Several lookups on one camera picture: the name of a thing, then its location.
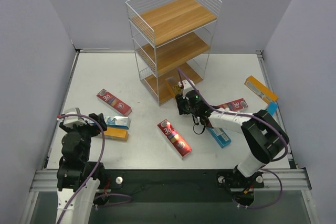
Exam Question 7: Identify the orange toothpaste box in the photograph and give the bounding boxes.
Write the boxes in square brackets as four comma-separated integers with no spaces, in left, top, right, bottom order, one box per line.
[165,77,182,99]
[104,127,129,142]
[244,76,279,104]

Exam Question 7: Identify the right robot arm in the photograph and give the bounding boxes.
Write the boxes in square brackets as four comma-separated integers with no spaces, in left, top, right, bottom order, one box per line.
[175,90,289,190]

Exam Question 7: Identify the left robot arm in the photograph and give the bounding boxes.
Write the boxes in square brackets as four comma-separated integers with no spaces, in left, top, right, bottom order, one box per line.
[56,108,107,223]

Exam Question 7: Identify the silver blue toothpaste box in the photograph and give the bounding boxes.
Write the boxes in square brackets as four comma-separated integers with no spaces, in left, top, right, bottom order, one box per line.
[104,116,131,130]

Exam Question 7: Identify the red toothpaste box left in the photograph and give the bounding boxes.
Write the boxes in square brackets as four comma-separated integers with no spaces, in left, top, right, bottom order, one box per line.
[96,89,132,116]

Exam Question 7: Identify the red toothpaste box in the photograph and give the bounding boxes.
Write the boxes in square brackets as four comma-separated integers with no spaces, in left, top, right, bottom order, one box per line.
[218,98,248,112]
[157,119,192,159]
[96,89,132,116]

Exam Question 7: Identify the teal toothpaste box with label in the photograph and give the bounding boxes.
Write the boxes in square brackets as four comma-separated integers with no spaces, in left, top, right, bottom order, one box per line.
[206,127,232,148]

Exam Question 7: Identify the red toothpaste box right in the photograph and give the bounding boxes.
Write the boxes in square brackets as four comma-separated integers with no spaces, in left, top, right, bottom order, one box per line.
[218,98,248,112]

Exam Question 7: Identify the red toothpaste box centre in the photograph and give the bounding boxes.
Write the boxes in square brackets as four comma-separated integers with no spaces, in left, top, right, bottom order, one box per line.
[157,119,192,159]

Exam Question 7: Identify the light blue toothpaste box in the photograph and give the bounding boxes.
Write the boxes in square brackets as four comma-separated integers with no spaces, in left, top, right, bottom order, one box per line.
[266,102,278,116]

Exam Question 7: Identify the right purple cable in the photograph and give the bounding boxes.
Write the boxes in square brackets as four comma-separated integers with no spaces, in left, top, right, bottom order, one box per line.
[177,67,289,210]

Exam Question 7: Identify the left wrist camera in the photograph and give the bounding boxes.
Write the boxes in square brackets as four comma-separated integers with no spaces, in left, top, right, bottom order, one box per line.
[62,108,85,129]

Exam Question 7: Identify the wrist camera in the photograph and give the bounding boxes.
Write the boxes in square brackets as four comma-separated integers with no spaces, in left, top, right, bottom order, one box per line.
[178,79,194,97]
[62,108,85,129]

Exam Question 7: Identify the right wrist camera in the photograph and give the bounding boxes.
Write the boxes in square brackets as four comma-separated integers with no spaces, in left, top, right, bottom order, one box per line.
[178,79,194,97]

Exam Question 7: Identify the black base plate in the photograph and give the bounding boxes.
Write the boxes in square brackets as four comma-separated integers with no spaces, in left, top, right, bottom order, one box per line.
[94,169,264,206]

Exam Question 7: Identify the white wire wooden shelf rack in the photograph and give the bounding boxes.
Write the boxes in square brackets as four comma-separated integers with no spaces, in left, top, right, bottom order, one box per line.
[125,0,222,105]

